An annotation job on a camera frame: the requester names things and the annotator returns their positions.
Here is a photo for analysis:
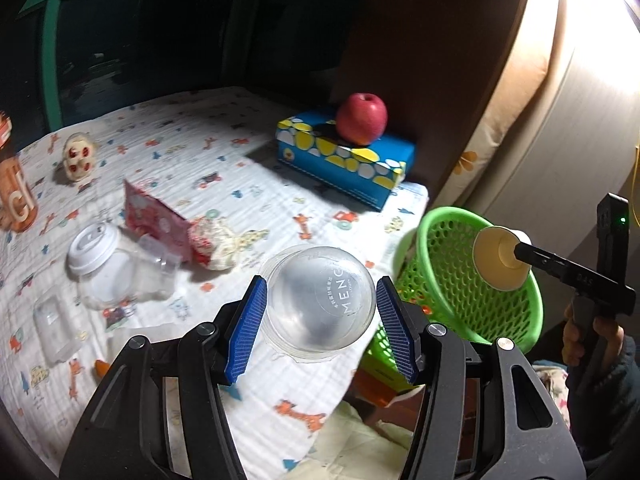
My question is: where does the clear cup with white lid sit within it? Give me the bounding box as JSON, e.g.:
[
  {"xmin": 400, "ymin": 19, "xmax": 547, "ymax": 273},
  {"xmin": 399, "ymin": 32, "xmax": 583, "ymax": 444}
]
[{"xmin": 67, "ymin": 222, "xmax": 182, "ymax": 311}]

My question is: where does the floral cushion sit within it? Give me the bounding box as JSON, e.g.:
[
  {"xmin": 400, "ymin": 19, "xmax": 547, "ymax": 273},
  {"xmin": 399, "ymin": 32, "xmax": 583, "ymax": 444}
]
[{"xmin": 435, "ymin": 50, "xmax": 556, "ymax": 207}]

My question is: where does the white paper cup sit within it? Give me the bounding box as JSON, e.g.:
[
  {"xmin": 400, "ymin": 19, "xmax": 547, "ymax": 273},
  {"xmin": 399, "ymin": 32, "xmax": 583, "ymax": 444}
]
[{"xmin": 472, "ymin": 227, "xmax": 534, "ymax": 291}]

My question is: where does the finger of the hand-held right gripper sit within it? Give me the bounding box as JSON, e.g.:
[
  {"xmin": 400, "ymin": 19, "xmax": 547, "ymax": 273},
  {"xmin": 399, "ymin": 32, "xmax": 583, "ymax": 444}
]
[{"xmin": 512, "ymin": 242, "xmax": 581, "ymax": 287}]

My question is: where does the clear plastic dome cup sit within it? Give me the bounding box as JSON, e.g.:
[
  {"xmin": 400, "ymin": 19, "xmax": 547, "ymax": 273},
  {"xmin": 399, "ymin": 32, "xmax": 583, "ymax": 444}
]
[{"xmin": 261, "ymin": 246, "xmax": 377, "ymax": 363}]

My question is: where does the green plastic basket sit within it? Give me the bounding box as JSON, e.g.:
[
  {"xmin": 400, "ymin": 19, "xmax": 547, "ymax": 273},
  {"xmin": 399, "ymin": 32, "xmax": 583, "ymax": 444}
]
[{"xmin": 362, "ymin": 206, "xmax": 545, "ymax": 395}]

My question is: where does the floral cloth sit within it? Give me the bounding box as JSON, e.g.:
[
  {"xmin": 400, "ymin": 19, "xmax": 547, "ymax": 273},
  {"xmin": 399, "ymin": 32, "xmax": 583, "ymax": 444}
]
[{"xmin": 531, "ymin": 364, "xmax": 572, "ymax": 413}]

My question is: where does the red snack packet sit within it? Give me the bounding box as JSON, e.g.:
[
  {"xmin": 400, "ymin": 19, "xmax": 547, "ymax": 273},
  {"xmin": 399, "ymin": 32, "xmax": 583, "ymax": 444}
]
[{"xmin": 123, "ymin": 179, "xmax": 194, "ymax": 264}]

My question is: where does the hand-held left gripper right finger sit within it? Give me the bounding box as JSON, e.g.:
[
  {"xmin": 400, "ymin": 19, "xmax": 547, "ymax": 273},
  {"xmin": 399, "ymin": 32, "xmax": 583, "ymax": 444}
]
[{"xmin": 376, "ymin": 275, "xmax": 586, "ymax": 480}]

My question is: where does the person's right hand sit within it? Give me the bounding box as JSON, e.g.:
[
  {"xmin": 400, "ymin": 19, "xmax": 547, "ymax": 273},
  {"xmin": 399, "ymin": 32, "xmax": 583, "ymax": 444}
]
[{"xmin": 562, "ymin": 302, "xmax": 626, "ymax": 377}]

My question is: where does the clear plastic tray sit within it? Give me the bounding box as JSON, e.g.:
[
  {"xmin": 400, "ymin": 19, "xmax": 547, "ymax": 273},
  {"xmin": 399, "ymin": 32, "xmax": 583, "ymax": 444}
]
[{"xmin": 32, "ymin": 294, "xmax": 81, "ymax": 366}]

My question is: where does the printed blanket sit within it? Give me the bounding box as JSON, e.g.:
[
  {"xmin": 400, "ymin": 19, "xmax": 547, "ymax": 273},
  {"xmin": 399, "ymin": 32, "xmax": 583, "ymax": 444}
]
[{"xmin": 0, "ymin": 86, "xmax": 431, "ymax": 477}]

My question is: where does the red-white wrapper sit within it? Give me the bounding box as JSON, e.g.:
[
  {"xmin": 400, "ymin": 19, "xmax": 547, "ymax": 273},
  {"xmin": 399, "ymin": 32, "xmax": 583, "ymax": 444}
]
[{"xmin": 187, "ymin": 215, "xmax": 271, "ymax": 272}]

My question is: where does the blue spotted tissue box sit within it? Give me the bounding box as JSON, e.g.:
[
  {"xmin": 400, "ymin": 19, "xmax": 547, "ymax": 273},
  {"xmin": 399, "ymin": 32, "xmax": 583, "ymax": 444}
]
[{"xmin": 275, "ymin": 107, "xmax": 417, "ymax": 212}]

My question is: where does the person's right forearm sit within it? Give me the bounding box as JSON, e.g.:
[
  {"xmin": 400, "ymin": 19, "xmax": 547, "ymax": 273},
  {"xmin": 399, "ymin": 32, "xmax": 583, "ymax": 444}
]
[{"xmin": 565, "ymin": 332, "xmax": 640, "ymax": 463}]

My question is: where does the orange bottle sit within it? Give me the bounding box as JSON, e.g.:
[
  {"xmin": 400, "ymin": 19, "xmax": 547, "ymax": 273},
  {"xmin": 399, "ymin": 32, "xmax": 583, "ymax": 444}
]
[{"xmin": 0, "ymin": 112, "xmax": 39, "ymax": 234}]

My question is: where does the red apple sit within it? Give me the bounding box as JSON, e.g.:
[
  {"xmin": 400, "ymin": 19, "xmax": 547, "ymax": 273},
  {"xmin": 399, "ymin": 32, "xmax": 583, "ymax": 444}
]
[{"xmin": 335, "ymin": 92, "xmax": 389, "ymax": 147}]

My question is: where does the brown wooden panel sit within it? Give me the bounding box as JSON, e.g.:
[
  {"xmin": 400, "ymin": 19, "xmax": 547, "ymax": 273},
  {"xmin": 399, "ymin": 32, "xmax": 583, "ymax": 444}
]
[{"xmin": 345, "ymin": 0, "xmax": 533, "ymax": 196}]

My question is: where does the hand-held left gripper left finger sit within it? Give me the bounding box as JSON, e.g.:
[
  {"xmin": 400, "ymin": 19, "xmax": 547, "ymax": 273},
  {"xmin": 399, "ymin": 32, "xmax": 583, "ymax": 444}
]
[{"xmin": 60, "ymin": 275, "xmax": 268, "ymax": 480}]

